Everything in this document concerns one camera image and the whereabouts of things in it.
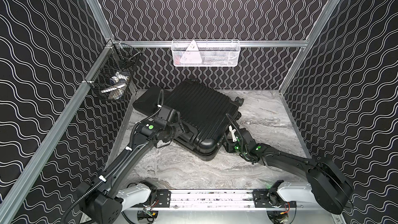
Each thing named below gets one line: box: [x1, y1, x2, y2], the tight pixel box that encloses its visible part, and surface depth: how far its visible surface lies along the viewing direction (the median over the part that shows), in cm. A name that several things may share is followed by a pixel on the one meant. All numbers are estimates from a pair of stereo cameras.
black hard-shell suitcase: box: [163, 78, 244, 162], surface depth 80 cm
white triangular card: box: [179, 39, 203, 64], surface depth 91 cm
